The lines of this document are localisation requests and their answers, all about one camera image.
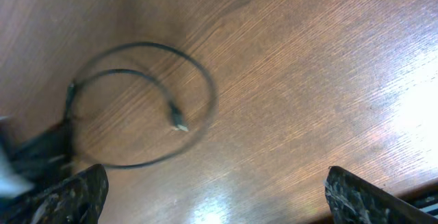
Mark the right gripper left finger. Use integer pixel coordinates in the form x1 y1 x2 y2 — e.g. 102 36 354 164
1 164 109 224

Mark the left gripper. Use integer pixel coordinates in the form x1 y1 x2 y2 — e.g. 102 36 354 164
1 119 74 197

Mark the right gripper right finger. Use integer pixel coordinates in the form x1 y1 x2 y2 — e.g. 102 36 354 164
324 166 435 224

